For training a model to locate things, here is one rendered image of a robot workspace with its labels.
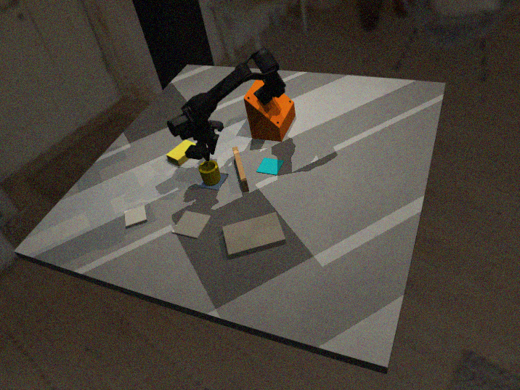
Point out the yellow rectangular block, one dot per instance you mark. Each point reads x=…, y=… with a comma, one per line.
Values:
x=177, y=155

